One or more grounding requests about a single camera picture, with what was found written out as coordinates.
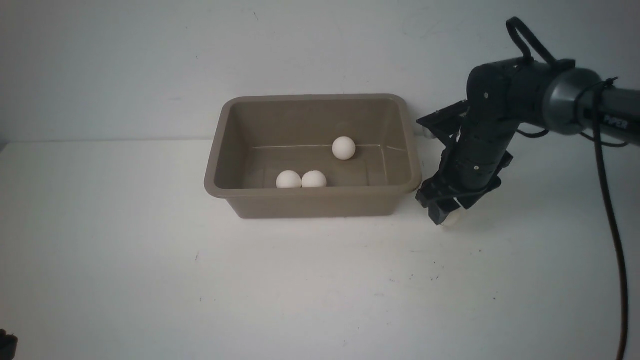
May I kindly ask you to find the taupe plastic rectangular bin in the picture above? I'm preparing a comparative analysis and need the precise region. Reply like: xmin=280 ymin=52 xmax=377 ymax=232
xmin=204 ymin=94 xmax=422 ymax=219

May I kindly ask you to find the white ball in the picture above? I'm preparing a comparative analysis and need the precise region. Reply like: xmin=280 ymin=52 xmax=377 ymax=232
xmin=331 ymin=136 xmax=357 ymax=161
xmin=275 ymin=170 xmax=302 ymax=189
xmin=441 ymin=209 xmax=464 ymax=227
xmin=301 ymin=170 xmax=328 ymax=188

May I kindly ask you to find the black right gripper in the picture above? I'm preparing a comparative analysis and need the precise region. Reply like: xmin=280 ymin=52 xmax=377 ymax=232
xmin=416 ymin=117 xmax=515 ymax=226

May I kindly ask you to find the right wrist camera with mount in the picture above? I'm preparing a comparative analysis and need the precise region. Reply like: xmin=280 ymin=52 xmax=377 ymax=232
xmin=416 ymin=100 xmax=470 ymax=148

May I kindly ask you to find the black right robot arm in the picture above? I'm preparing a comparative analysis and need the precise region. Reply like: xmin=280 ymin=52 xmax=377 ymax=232
xmin=416 ymin=17 xmax=639 ymax=225

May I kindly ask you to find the black right camera cable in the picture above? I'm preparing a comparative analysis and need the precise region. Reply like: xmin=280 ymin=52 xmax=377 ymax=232
xmin=517 ymin=77 xmax=631 ymax=360

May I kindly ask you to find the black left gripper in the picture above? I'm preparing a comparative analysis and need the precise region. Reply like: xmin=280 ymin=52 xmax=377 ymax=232
xmin=0 ymin=329 xmax=19 ymax=360

